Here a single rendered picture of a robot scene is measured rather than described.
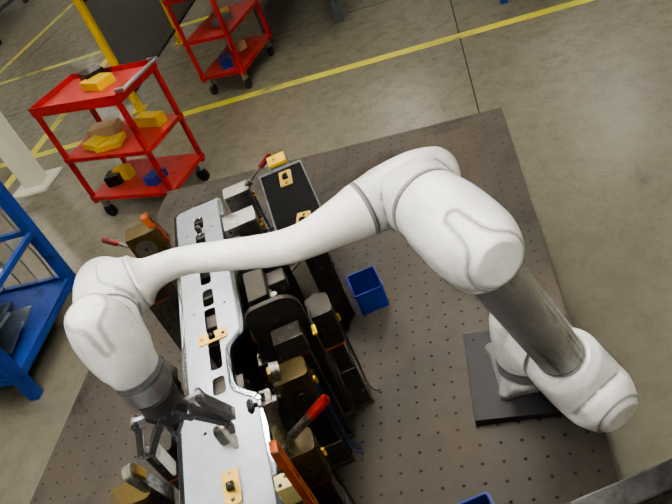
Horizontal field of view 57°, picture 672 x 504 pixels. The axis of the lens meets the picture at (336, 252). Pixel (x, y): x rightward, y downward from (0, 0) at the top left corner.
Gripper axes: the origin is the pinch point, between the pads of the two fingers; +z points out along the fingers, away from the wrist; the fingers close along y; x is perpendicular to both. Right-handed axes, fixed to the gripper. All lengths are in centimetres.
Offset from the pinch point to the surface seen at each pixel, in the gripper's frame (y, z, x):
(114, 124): 66, 51, -342
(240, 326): -8.0, 12.9, -45.8
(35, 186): 178, 107, -439
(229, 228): -13, 2, -76
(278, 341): -19.4, 1.5, -22.2
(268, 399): -16.9, -7.7, 1.2
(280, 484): -12.0, 7.2, 8.5
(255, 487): -5.0, 13.7, 2.2
